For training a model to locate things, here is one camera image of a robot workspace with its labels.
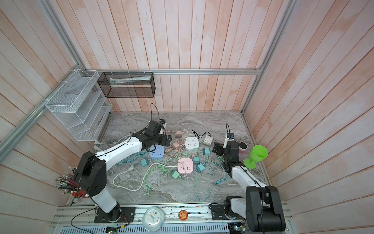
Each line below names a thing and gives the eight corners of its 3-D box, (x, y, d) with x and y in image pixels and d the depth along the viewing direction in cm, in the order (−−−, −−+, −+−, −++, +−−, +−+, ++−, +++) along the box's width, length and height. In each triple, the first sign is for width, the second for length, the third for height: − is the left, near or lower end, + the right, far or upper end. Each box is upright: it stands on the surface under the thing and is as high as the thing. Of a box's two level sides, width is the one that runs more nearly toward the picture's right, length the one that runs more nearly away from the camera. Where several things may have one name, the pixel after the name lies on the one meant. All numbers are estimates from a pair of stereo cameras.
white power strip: (185, 149, 99) (185, 148, 98) (185, 138, 105) (185, 136, 104) (199, 149, 99) (199, 148, 98) (198, 138, 105) (198, 136, 104)
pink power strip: (177, 174, 89) (177, 172, 86) (177, 160, 94) (177, 158, 92) (193, 174, 89) (193, 172, 86) (192, 160, 94) (192, 158, 92)
